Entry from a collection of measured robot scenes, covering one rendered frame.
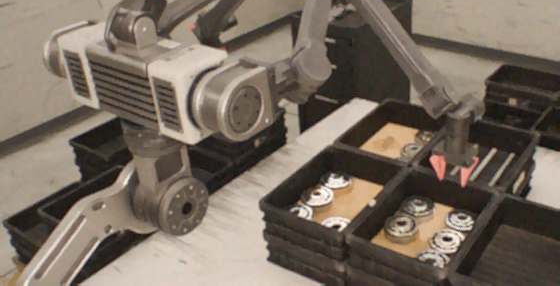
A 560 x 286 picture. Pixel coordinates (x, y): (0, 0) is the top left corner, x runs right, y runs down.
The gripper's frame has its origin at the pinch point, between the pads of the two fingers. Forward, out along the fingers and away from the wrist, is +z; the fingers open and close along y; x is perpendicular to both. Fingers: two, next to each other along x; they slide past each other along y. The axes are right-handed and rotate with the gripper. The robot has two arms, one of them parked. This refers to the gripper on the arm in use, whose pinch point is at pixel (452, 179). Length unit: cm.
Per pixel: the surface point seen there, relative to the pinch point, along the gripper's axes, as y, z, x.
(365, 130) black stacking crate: 51, 18, -41
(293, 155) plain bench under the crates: 82, 36, -38
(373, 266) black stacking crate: 12.9, 21.7, 18.5
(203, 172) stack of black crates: 145, 69, -46
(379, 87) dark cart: 108, 57, -155
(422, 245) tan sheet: 6.6, 23.6, 1.6
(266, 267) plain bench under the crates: 50, 38, 20
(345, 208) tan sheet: 35.2, 23.8, -2.7
